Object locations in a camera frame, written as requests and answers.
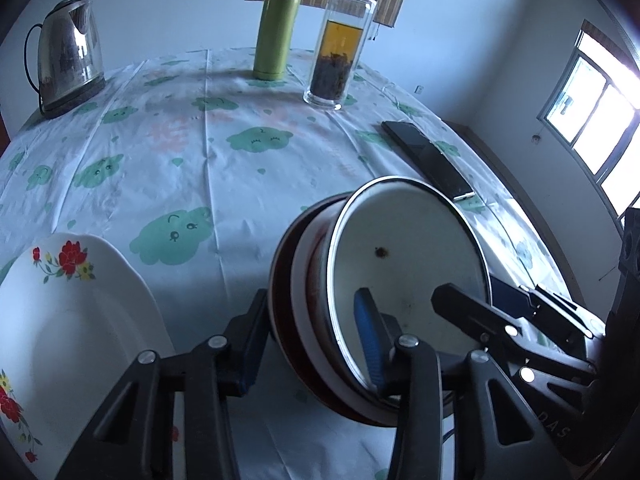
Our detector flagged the window with white frame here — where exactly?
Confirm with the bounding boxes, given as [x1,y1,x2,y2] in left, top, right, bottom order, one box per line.
[537,19,640,211]

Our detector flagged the black kettle base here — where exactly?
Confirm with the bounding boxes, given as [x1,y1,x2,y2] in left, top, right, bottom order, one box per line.
[39,77,107,120]

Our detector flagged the white plate with red flowers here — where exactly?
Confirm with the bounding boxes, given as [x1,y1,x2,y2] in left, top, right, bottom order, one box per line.
[0,232,176,466]

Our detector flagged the black smartphone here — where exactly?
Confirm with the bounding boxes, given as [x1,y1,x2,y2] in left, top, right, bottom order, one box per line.
[381,120,476,202]

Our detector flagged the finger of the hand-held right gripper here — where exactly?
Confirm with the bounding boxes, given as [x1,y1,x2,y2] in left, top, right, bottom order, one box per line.
[431,283,596,386]
[489,273,594,346]

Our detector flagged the white enamel bowl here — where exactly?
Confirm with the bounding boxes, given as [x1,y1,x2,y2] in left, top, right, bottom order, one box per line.
[327,177,493,397]

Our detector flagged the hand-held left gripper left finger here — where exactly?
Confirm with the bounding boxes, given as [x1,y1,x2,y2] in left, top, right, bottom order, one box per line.
[55,287,271,480]

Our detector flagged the white tablecloth with green clouds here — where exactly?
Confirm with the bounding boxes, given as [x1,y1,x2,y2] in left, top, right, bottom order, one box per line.
[0,47,586,480]

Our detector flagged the stainless steel electric kettle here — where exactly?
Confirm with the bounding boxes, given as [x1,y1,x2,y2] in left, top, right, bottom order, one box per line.
[24,0,105,106]

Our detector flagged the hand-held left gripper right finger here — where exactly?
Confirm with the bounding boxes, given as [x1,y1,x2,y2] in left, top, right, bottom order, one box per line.
[352,287,556,480]

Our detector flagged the red plastic bowl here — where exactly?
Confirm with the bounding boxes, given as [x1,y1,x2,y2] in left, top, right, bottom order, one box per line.
[268,191,401,428]

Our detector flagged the glass tea bottle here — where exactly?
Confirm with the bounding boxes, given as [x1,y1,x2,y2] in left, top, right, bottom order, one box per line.
[303,0,384,111]

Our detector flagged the green thermos bottle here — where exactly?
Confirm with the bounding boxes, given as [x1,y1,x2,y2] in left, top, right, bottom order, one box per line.
[252,0,304,81]

